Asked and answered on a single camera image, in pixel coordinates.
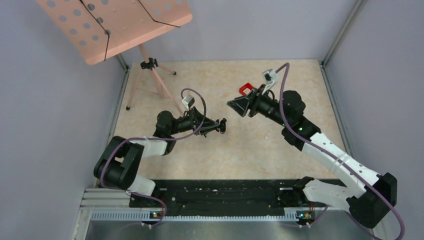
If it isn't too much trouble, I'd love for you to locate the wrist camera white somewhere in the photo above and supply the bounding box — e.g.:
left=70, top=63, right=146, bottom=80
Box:
left=262, top=68, right=279, bottom=92
left=181, top=94, right=195, bottom=111

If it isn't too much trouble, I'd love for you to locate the red plastic tray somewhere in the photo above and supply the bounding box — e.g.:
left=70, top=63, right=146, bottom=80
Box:
left=238, top=82, right=255, bottom=96

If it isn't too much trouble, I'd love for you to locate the pink music stand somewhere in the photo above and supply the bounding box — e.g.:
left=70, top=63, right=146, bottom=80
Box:
left=35, top=0, right=194, bottom=111

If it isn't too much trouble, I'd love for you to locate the black earbud charging case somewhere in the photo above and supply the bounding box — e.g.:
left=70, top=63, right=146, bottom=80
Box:
left=219, top=118, right=227, bottom=134

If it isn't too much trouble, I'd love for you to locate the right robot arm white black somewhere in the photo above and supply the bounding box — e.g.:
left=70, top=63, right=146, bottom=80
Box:
left=226, top=85, right=398, bottom=229

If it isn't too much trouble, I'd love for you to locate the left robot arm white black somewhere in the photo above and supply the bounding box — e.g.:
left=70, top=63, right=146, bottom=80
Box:
left=93, top=107, right=227, bottom=207

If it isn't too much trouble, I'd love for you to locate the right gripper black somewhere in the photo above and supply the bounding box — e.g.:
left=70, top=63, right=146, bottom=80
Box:
left=227, top=84, right=290, bottom=127

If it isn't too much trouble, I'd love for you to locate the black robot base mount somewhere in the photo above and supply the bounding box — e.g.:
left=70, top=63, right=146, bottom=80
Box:
left=129, top=179, right=325, bottom=217

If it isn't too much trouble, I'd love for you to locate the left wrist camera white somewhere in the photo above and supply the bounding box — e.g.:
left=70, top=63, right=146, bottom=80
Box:
left=181, top=94, right=195, bottom=111

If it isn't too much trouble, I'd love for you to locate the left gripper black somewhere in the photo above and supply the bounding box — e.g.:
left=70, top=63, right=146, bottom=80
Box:
left=169, top=106, right=219, bottom=135

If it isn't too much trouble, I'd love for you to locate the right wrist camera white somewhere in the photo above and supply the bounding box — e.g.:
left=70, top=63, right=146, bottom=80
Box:
left=262, top=68, right=279, bottom=92

